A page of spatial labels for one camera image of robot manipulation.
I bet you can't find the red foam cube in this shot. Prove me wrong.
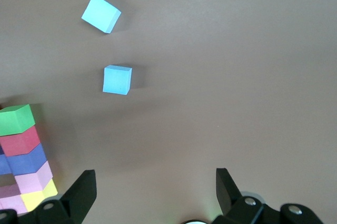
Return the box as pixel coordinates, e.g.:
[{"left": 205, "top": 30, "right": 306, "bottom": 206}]
[{"left": 0, "top": 125, "right": 42, "bottom": 158}]

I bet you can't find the yellow foam cube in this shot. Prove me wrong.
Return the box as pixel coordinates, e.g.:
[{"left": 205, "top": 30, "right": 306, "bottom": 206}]
[{"left": 20, "top": 178, "right": 58, "bottom": 213}]

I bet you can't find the pink foam cube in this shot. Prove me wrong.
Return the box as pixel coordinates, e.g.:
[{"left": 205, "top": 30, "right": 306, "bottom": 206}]
[
  {"left": 0, "top": 183, "right": 28, "bottom": 216},
  {"left": 14, "top": 160, "right": 53, "bottom": 195}
]

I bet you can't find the brown table cover sheet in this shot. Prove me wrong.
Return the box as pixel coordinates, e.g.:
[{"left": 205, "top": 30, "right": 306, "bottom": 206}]
[{"left": 0, "top": 0, "right": 337, "bottom": 224}]

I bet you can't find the purple foam cube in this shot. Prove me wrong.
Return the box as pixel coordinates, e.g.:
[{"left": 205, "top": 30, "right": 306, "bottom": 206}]
[
  {"left": 0, "top": 152, "right": 12, "bottom": 176},
  {"left": 5, "top": 143, "right": 48, "bottom": 177}
]

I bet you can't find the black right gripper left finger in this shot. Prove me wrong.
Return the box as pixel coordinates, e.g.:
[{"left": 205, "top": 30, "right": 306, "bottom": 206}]
[{"left": 0, "top": 169, "right": 97, "bottom": 224}]

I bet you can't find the green foam cube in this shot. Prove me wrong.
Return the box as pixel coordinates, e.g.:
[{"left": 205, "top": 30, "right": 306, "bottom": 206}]
[{"left": 0, "top": 104, "right": 36, "bottom": 137}]

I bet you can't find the blue foam cube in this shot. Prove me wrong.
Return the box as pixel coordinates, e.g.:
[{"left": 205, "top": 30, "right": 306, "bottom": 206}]
[
  {"left": 102, "top": 64, "right": 133, "bottom": 95},
  {"left": 81, "top": 0, "right": 122, "bottom": 34}
]

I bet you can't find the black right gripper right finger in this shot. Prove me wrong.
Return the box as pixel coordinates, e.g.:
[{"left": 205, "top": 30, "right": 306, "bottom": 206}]
[{"left": 212, "top": 168, "right": 324, "bottom": 224}]

